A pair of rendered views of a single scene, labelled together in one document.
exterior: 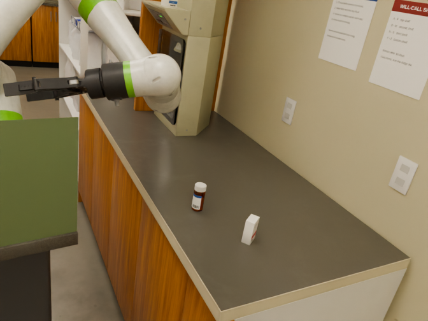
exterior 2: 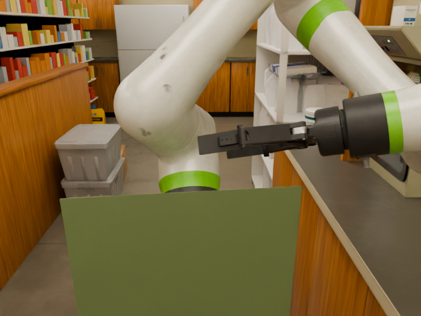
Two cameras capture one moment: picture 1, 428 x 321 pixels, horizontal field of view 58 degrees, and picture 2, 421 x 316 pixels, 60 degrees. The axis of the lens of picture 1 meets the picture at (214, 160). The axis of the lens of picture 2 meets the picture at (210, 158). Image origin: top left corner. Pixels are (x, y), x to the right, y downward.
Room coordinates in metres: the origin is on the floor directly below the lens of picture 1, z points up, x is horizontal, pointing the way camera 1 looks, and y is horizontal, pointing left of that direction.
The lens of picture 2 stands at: (0.39, 0.22, 1.51)
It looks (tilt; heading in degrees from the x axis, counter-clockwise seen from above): 20 degrees down; 30
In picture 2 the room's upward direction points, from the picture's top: straight up
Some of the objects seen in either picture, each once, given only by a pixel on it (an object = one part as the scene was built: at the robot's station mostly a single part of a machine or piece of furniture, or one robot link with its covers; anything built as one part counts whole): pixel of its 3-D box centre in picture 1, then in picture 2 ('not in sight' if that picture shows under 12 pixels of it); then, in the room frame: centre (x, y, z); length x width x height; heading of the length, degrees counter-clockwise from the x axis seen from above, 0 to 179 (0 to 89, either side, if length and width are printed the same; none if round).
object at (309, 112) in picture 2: not in sight; (316, 123); (2.32, 0.68, 1.02); 0.13 x 0.13 x 0.15
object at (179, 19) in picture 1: (164, 16); (392, 41); (1.84, 0.33, 1.46); 0.32 x 0.11 x 0.10; 31
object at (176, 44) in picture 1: (167, 76); (393, 117); (1.87, 0.29, 1.19); 0.30 x 0.01 x 0.40; 31
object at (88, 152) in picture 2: not in sight; (93, 150); (2.43, 2.57, 0.49); 0.60 x 0.42 x 0.33; 31
